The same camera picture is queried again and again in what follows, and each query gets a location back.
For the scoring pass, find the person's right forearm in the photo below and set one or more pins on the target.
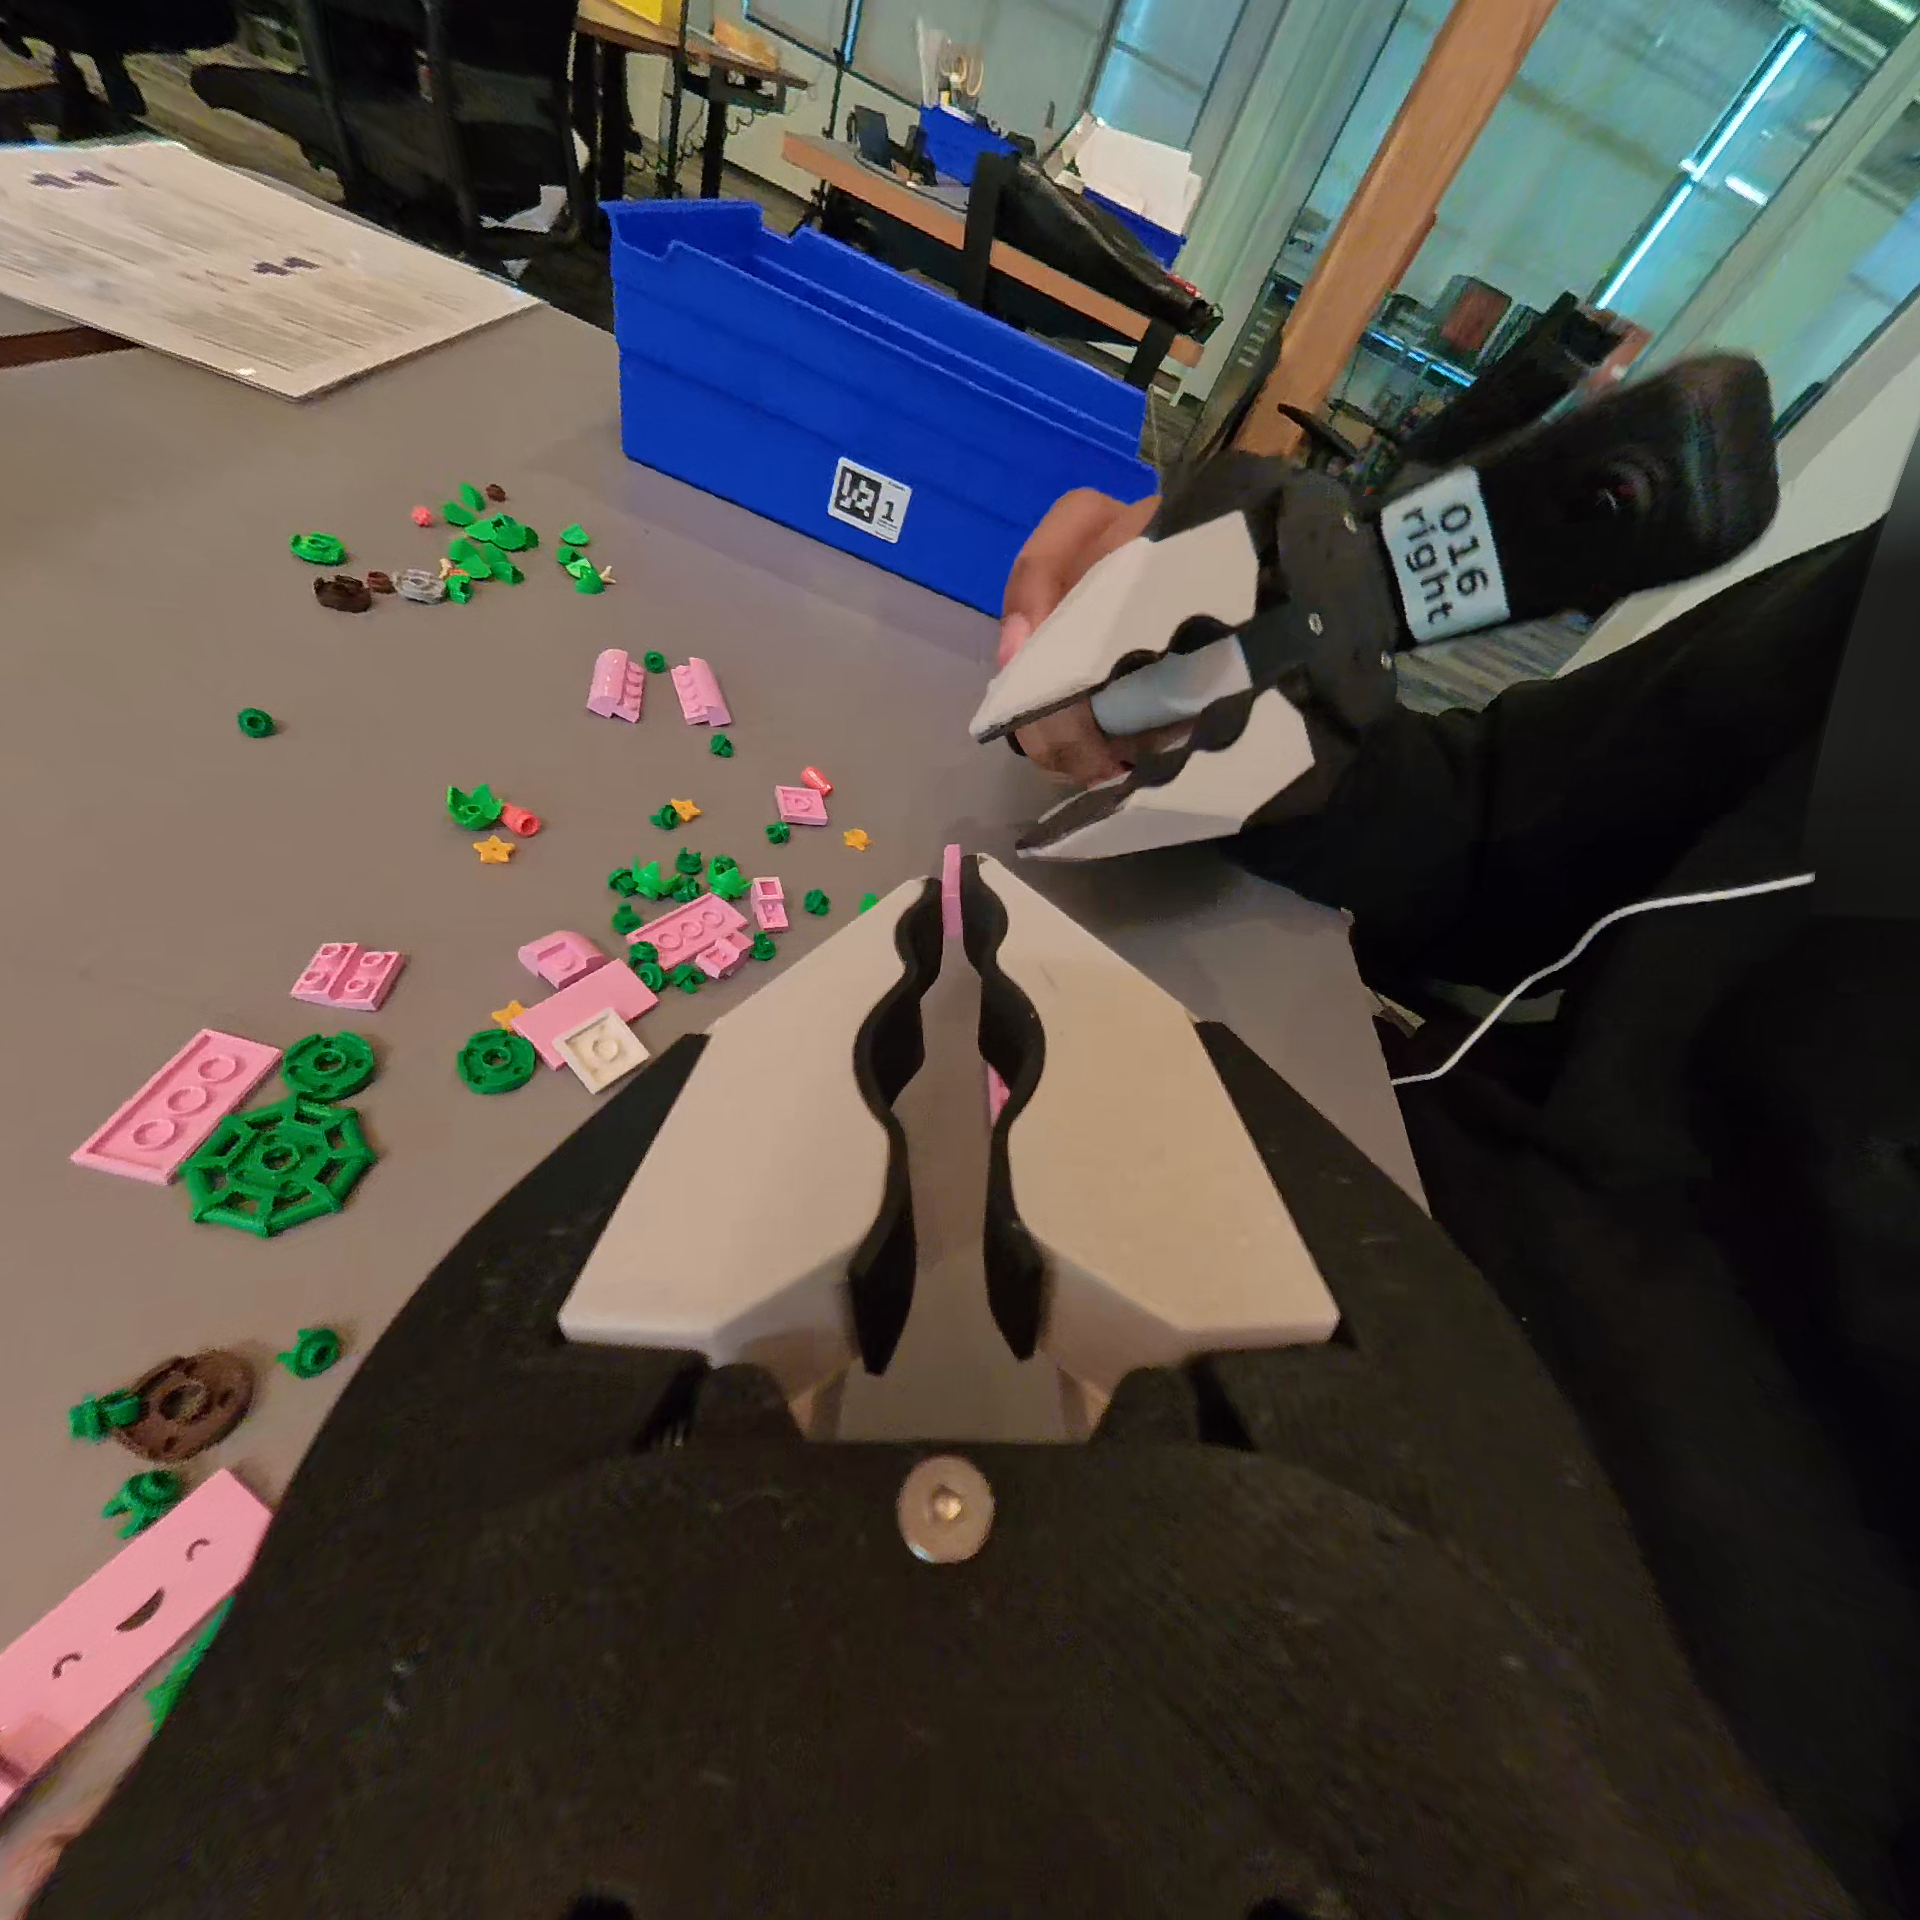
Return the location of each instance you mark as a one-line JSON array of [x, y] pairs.
[[1501, 810]]

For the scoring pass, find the white square tile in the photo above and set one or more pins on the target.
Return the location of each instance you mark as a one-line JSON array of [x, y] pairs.
[[599, 1044]]

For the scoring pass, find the green rod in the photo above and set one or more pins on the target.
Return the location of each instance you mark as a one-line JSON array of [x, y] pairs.
[[189, 1664]]

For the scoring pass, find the dark brown small round piece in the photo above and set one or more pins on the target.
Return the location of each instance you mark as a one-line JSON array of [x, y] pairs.
[[150, 1425]]

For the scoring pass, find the scattered pink bricks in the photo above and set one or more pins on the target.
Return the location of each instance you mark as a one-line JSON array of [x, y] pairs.
[[181, 1103]]

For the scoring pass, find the scattered green plant pieces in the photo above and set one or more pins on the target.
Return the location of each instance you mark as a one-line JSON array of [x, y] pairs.
[[470, 812]]

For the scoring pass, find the person's right hand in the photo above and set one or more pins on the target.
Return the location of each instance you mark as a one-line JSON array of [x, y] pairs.
[[1073, 547]]

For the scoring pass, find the pink curved long brick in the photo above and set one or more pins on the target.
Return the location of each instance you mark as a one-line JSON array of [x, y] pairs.
[[616, 687], [701, 690]]

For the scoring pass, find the wooden office desk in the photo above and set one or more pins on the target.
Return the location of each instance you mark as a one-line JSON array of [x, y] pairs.
[[902, 187], [674, 36]]

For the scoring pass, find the pink long thin plate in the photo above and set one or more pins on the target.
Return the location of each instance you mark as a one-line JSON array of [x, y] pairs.
[[952, 900]]

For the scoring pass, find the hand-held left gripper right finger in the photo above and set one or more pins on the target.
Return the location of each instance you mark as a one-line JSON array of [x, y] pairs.
[[1170, 1185]]

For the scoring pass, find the printed paper sheet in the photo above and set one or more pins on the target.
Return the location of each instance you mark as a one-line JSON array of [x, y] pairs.
[[224, 269]]

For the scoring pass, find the black office chair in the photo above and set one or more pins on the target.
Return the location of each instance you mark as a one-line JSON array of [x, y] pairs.
[[1079, 241], [1517, 359], [389, 119]]

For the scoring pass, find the grey round plate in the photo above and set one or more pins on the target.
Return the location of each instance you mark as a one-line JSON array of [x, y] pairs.
[[422, 585]]

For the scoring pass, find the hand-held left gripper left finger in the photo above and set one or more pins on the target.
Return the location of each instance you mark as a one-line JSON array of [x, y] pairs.
[[734, 1185]]

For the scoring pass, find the wooden pillar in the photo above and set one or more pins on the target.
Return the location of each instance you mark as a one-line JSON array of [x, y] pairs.
[[1395, 225]]

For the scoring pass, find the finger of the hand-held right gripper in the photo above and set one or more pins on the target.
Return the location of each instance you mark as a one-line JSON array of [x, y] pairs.
[[1142, 599], [1214, 787]]

